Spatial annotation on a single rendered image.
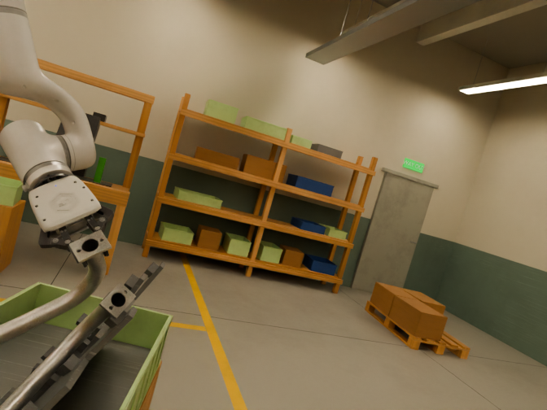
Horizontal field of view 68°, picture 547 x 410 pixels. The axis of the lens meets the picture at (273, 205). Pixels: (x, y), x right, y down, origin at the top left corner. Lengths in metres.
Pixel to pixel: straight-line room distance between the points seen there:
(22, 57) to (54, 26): 5.34
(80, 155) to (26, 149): 0.10
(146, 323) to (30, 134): 0.69
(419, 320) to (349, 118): 3.38
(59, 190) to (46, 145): 0.11
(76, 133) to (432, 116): 7.16
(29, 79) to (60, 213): 0.26
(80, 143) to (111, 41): 5.26
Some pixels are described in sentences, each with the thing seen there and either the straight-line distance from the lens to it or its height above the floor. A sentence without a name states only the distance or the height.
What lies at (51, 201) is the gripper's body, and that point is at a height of 1.31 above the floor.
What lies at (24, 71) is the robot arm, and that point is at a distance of 0.90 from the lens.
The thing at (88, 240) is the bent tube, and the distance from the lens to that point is 0.76.
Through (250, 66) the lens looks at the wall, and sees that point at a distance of 6.30.
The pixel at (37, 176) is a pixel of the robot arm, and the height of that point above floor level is 1.34.
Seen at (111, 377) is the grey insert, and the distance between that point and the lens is 1.20.
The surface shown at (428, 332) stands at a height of 0.23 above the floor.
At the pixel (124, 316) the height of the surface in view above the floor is 1.11.
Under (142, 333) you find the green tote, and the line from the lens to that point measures 1.36.
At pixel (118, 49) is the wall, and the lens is 6.12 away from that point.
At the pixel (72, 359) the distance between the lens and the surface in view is 0.91.
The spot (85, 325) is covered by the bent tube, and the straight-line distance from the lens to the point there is 0.91.
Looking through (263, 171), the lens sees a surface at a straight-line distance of 5.73.
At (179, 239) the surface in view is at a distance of 5.62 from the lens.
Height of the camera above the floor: 1.45
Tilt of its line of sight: 4 degrees down
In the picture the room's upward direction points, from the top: 16 degrees clockwise
